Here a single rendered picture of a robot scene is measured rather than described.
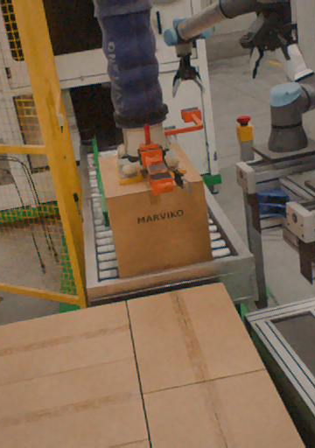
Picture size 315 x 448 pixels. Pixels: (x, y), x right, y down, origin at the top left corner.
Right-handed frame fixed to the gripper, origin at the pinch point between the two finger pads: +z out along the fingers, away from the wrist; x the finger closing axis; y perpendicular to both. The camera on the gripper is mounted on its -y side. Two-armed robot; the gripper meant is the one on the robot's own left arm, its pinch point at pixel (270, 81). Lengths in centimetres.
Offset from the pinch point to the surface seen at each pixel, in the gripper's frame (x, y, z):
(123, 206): 80, -7, 53
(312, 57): 242, 278, 57
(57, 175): 154, -2, 56
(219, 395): 2, -29, 88
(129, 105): 92, 9, 17
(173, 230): 71, 9, 67
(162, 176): 44, -10, 32
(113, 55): 95, 8, -2
